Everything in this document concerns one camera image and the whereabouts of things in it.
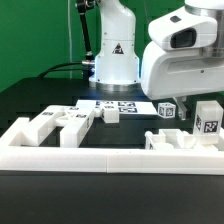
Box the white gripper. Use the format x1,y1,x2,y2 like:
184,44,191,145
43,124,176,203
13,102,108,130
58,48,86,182
141,13,224,120

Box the white chair seat part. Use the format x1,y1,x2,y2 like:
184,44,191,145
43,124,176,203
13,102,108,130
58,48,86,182
145,129,224,151

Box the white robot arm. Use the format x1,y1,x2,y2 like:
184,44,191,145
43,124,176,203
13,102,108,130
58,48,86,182
89,0,224,100

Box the white chair back part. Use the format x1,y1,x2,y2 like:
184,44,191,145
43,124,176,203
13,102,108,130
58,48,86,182
22,105,94,148

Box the left white marker cube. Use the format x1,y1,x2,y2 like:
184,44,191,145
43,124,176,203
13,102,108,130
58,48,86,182
158,102,176,118

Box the white marker base plate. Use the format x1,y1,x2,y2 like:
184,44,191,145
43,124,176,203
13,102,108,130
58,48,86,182
76,100,157,115

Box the black cables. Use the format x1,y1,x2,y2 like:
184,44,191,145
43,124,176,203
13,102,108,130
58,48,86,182
37,61,91,79

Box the white vertical cable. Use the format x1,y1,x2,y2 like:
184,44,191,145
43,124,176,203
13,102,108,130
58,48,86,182
67,0,74,80

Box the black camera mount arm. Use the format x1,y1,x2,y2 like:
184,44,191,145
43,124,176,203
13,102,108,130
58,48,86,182
75,0,95,68

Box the white U-shaped boundary frame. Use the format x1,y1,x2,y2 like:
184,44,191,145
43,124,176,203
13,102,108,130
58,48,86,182
0,118,224,175

